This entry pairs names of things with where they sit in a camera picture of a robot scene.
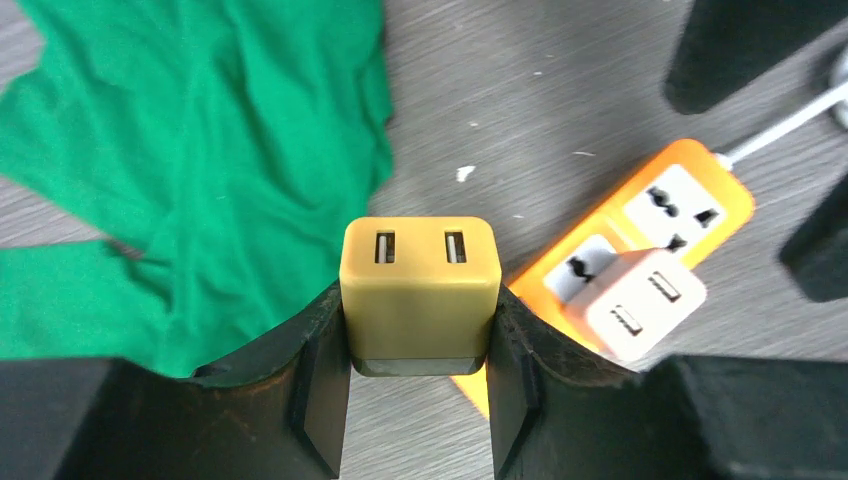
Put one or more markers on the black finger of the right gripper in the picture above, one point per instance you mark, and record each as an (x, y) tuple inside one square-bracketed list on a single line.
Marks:
[(815, 255), (726, 45)]

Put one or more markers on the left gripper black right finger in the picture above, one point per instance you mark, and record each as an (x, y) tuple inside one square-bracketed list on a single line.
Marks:
[(561, 411)]

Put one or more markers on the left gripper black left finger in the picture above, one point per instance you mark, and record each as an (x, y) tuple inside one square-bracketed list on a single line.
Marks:
[(273, 409)]

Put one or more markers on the pink plug adapter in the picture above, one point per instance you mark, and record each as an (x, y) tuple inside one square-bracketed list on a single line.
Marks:
[(635, 302)]

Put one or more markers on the orange power strip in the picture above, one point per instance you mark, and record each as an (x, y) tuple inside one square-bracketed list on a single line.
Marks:
[(685, 199)]

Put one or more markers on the green t-shirt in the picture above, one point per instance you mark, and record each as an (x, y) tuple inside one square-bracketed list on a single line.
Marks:
[(221, 147)]

